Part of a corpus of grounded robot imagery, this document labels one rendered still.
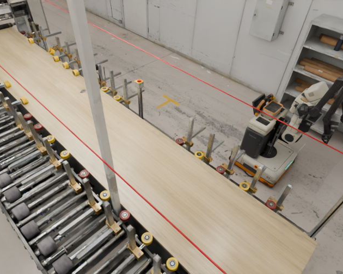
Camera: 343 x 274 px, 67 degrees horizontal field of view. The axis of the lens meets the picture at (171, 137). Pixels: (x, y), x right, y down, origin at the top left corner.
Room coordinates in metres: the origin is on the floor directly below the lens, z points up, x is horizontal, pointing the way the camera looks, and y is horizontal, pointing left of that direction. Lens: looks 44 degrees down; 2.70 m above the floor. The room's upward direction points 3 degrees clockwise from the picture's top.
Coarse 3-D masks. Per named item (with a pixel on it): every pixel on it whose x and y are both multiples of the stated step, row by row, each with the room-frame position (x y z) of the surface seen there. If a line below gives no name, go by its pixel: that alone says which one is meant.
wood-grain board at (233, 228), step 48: (0, 48) 3.52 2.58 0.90; (48, 96) 2.42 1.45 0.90; (96, 144) 1.70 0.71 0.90; (144, 144) 1.74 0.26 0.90; (144, 192) 1.19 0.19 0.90; (192, 192) 1.21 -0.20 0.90; (240, 192) 1.24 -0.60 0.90; (192, 240) 0.81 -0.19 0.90; (240, 240) 0.83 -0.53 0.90; (288, 240) 0.85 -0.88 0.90
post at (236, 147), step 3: (237, 144) 1.53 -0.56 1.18; (234, 147) 1.52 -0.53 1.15; (237, 147) 1.50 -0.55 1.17; (234, 150) 1.51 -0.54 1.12; (237, 150) 1.51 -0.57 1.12; (234, 153) 1.51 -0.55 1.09; (231, 156) 1.52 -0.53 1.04; (234, 156) 1.50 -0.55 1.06; (231, 159) 1.51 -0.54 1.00; (234, 159) 1.51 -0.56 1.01; (231, 162) 1.51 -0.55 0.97; (234, 162) 1.52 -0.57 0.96; (228, 165) 1.52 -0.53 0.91; (231, 165) 1.50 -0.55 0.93; (228, 168) 1.52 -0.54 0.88; (231, 168) 1.51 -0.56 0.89; (225, 174) 1.52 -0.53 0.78; (225, 177) 1.52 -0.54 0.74; (228, 177) 1.50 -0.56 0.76
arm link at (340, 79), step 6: (342, 78) 1.94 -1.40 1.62; (336, 84) 1.92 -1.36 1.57; (342, 84) 1.89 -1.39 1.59; (330, 90) 1.93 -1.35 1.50; (336, 90) 1.92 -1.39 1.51; (324, 96) 1.95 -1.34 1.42; (330, 96) 1.92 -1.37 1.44; (318, 102) 1.96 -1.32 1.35; (324, 102) 1.93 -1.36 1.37; (318, 108) 1.94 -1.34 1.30; (312, 114) 1.94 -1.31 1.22
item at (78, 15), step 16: (80, 0) 1.07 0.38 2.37; (80, 16) 1.06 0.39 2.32; (80, 32) 1.05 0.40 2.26; (80, 48) 1.06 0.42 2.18; (96, 80) 1.07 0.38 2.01; (96, 96) 1.06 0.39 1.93; (96, 112) 1.05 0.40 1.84; (96, 128) 1.06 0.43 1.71; (112, 160) 1.08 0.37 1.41; (112, 176) 1.06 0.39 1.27; (112, 192) 1.05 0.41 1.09
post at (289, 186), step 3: (288, 186) 1.18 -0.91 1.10; (291, 186) 1.18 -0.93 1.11; (285, 189) 1.19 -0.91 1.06; (288, 189) 1.18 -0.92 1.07; (285, 192) 1.18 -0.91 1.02; (288, 192) 1.17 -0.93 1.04; (282, 195) 1.19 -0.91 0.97; (285, 195) 1.17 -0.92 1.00; (279, 198) 1.19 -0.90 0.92; (282, 198) 1.18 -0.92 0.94; (279, 201) 1.18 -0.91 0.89; (282, 201) 1.17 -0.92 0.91; (279, 204) 1.17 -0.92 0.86; (273, 210) 1.18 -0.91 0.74; (276, 210) 1.17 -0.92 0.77
